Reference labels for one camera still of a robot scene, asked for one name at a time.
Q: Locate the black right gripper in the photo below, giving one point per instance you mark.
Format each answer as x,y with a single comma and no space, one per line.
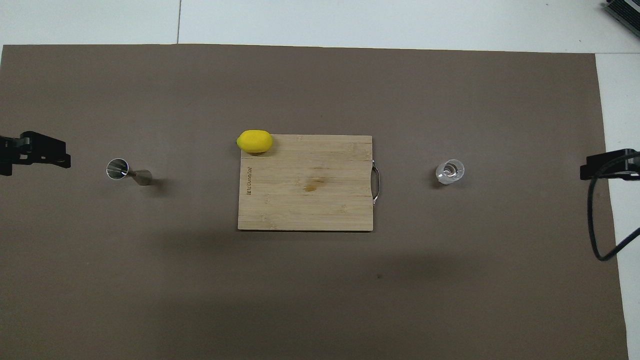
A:
632,162

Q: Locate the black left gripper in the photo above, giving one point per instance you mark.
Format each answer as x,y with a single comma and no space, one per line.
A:
6,155

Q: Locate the steel double jigger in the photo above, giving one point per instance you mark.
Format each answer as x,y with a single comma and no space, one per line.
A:
120,169

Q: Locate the clear glass cup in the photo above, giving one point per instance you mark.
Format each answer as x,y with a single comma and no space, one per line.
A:
450,171

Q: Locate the grey ribbed device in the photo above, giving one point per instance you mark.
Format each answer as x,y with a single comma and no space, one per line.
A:
625,12

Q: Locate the brown paper table mat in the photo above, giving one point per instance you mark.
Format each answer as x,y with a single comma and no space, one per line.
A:
150,275

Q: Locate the yellow lemon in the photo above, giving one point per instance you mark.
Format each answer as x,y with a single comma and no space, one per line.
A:
255,141

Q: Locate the bamboo cutting board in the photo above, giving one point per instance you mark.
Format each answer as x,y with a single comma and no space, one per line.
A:
310,200

